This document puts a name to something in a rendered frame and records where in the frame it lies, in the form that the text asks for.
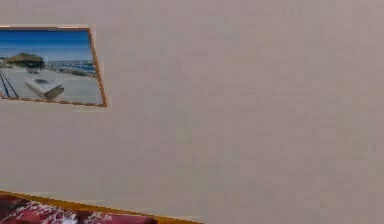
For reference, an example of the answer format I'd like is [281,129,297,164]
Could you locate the framed beach picture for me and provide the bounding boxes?
[0,25,108,108]

